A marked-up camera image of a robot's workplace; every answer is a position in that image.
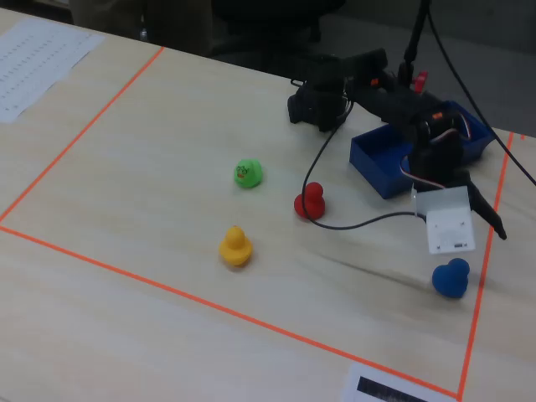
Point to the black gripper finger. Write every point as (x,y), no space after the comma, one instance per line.
(486,211)

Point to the printed paper sheet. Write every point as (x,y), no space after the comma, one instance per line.
(33,63)

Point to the orange tape frame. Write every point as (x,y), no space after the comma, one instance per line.
(125,273)

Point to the yellow rubber duck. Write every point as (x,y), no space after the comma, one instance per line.
(235,247)

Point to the black stand pole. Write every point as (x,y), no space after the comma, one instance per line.
(414,37)

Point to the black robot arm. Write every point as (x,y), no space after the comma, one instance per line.
(377,98)

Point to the paper with black bar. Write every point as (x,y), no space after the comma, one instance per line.
(389,385)

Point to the red rubber duck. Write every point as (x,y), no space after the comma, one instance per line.
(310,203)

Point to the blue rubber duck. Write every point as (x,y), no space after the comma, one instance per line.
(451,278)

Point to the white camera box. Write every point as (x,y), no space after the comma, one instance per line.
(450,222)

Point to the green rubber duck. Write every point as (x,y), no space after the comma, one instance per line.
(249,173)

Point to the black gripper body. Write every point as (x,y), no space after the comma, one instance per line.
(461,179)

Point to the blue plastic box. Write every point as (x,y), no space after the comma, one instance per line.
(377,159)

